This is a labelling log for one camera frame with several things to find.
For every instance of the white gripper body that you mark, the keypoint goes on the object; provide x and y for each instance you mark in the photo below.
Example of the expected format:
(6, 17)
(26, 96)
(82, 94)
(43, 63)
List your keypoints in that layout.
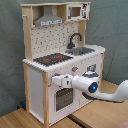
(63, 81)

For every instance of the oven knob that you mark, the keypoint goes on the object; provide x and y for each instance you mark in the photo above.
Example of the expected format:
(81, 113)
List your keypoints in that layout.
(74, 69)

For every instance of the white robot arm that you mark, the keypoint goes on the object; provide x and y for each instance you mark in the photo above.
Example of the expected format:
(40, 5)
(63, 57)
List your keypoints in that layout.
(88, 84)

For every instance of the wooden toy kitchen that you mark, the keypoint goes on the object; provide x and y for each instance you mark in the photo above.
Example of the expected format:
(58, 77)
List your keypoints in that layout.
(45, 40)

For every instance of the toy oven door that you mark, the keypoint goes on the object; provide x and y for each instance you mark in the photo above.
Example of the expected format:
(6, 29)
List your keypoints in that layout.
(63, 98)

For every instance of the black toy stovetop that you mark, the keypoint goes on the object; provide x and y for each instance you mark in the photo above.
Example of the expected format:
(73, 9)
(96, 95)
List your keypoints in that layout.
(52, 59)

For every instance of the grey ice dispenser panel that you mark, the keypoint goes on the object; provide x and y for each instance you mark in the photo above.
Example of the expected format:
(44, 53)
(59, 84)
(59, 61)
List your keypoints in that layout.
(91, 68)

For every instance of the grey toy sink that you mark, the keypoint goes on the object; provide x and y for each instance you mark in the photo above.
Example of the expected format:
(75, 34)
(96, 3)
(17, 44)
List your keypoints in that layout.
(79, 51)

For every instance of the black toy faucet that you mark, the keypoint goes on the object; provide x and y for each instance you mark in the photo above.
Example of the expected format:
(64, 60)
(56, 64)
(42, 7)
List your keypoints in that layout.
(74, 39)

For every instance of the wooden table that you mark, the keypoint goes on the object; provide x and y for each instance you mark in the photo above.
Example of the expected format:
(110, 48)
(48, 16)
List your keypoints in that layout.
(97, 114)

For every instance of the grey range hood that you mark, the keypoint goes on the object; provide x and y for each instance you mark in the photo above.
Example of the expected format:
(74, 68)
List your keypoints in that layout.
(48, 18)

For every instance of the toy microwave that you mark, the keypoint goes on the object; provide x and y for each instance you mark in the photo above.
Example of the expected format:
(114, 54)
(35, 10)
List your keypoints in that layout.
(78, 11)

